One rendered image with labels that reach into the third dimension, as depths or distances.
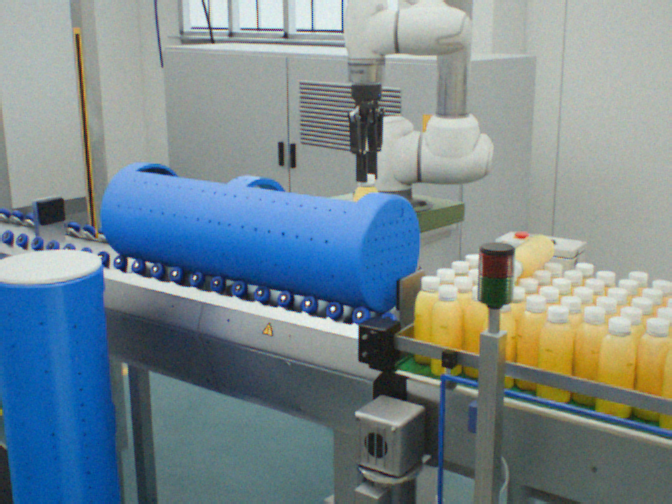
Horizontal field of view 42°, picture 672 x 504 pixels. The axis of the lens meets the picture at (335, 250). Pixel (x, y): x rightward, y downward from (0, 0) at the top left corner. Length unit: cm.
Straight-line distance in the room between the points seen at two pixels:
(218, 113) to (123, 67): 295
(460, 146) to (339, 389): 86
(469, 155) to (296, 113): 184
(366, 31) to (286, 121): 237
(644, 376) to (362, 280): 65
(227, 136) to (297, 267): 276
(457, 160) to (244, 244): 77
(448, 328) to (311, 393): 51
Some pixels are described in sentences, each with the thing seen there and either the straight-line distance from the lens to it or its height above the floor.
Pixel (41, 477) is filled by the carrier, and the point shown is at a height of 51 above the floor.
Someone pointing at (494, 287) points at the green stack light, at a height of 119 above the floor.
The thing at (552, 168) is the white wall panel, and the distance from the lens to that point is 498.
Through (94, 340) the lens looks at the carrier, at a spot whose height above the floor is 85.
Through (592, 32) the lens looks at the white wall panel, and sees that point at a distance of 481.
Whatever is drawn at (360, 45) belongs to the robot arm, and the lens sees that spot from 211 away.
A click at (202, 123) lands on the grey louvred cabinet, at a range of 500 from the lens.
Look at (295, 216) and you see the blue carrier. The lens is 213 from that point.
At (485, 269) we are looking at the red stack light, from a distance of 156.
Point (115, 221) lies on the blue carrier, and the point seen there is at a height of 110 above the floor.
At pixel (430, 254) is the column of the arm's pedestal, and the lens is 278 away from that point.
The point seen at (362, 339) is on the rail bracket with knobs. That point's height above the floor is 97.
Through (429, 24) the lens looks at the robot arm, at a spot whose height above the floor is 162.
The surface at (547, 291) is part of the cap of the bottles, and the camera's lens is 190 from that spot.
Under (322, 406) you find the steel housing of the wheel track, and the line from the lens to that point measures 227.
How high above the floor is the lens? 167
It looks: 16 degrees down
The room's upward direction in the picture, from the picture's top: straight up
